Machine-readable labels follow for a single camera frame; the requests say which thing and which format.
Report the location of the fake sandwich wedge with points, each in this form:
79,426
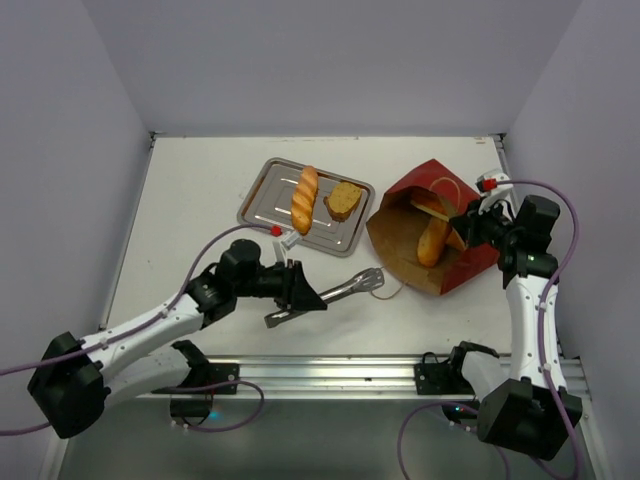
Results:
432,207

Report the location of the golden baguette roll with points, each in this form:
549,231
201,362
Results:
432,242

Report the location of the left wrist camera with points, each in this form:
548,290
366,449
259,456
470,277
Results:
284,244

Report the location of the stainless steel tray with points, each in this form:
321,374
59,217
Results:
325,211

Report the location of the brown seeded bread slice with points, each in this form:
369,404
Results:
343,200

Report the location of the metal tongs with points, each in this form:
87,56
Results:
365,281

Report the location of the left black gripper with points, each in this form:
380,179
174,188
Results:
294,289

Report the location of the aluminium mounting rail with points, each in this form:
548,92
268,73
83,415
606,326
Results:
329,377

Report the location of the long glazed bread loaf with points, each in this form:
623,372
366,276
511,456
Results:
303,200

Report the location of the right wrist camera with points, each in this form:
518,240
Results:
493,186

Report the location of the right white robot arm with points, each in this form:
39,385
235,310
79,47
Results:
526,409

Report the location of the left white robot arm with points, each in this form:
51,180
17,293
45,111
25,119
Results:
79,378

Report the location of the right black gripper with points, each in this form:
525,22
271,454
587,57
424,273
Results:
473,229

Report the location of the red paper bag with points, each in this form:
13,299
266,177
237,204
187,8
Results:
412,235

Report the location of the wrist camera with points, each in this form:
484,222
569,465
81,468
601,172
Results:
284,244
493,186

